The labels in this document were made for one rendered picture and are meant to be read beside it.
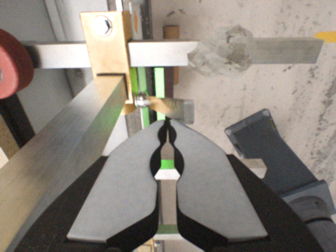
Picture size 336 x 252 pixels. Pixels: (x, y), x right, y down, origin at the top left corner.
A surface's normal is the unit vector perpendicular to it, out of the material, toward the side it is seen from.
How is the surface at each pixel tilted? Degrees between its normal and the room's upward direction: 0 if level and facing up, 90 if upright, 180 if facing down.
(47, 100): 90
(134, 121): 0
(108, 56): 0
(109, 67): 0
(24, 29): 90
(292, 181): 90
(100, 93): 90
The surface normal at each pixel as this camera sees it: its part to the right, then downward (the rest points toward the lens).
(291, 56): 0.00, 0.53
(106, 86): -0.02, -0.85
